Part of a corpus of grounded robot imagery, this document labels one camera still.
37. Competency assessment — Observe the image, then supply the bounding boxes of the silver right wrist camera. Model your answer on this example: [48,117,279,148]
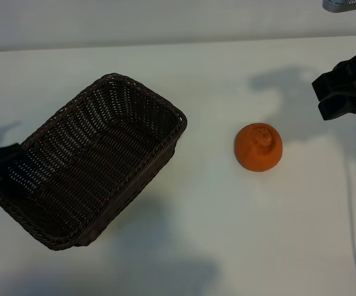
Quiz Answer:
[321,0,356,14]

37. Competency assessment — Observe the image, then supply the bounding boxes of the dark brown woven basket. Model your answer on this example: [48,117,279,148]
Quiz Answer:
[0,73,188,251]

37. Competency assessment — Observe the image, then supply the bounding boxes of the orange fruit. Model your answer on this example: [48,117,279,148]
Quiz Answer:
[234,122,284,173]

